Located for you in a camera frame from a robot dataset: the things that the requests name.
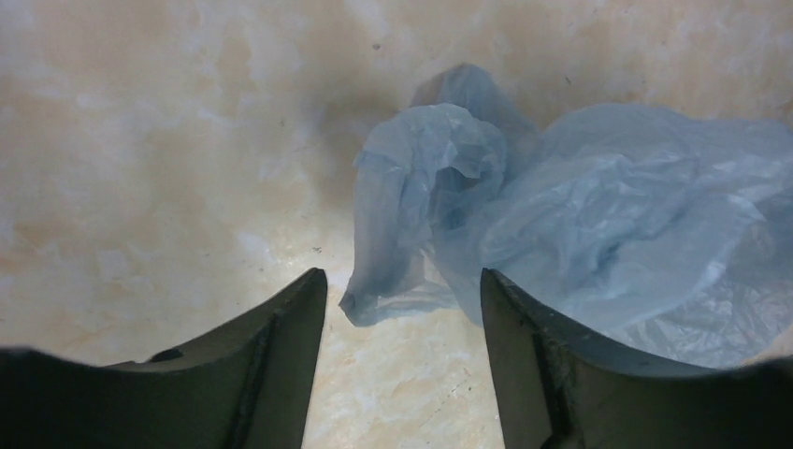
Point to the blue plastic trash bag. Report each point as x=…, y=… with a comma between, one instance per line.
x=669, y=234

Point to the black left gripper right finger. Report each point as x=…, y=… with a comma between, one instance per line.
x=561, y=384

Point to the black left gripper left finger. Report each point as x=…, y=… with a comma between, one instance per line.
x=245, y=384

